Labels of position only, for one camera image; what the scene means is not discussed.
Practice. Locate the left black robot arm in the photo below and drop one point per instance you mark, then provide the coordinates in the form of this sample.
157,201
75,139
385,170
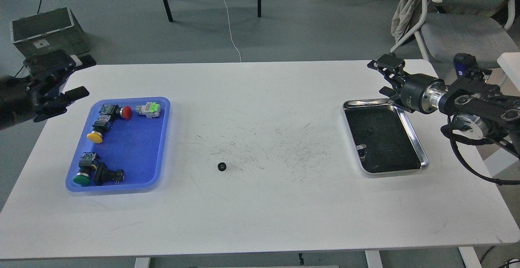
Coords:
15,106

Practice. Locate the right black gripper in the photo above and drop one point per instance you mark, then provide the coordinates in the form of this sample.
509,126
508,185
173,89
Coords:
419,92

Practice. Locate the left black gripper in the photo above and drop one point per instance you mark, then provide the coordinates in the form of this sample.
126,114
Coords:
47,74

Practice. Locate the beige jacket on chair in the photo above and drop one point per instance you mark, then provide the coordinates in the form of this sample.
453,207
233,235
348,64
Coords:
402,17

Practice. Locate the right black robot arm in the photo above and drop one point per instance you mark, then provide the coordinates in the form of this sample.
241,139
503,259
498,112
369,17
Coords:
477,113

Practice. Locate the red push button switch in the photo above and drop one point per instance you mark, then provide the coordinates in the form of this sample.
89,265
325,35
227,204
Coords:
114,111

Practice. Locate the black switch component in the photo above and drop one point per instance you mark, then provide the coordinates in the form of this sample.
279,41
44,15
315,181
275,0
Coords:
103,174

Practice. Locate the grey office chair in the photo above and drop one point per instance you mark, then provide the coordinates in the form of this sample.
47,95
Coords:
443,28

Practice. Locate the silver metal tray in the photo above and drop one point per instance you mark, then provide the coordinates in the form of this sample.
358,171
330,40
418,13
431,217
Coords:
394,147

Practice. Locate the yellow push button switch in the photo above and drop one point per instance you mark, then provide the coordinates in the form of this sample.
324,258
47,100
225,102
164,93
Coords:
101,125

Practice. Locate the grey green switch module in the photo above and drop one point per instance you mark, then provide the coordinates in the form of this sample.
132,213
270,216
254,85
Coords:
150,110

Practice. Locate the green push button switch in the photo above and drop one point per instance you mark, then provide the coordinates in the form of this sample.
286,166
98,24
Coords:
88,165

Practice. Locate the grey green storage crate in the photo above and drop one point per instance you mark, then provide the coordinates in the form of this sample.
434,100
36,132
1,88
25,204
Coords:
45,32

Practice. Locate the blue plastic tray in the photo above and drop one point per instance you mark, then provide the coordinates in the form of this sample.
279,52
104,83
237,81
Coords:
134,146

